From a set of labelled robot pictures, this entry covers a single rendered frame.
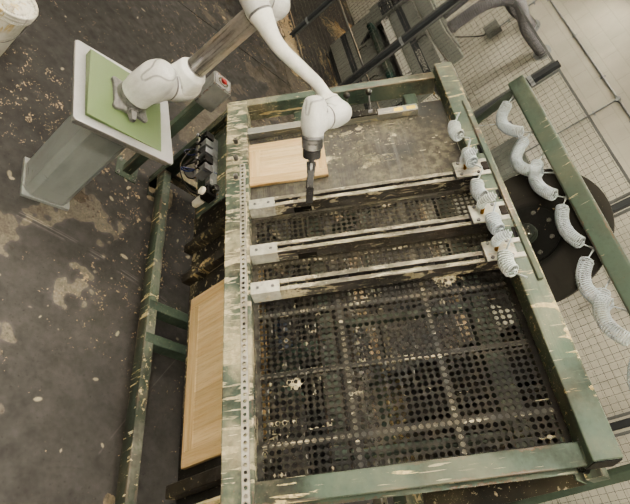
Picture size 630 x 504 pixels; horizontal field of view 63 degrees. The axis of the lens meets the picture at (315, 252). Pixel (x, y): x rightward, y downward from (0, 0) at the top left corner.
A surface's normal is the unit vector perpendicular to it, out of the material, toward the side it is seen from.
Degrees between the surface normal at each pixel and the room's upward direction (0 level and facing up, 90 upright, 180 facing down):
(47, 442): 0
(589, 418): 56
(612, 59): 90
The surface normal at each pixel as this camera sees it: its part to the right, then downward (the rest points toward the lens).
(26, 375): 0.75, -0.45
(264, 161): -0.11, -0.59
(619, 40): -0.62, -0.26
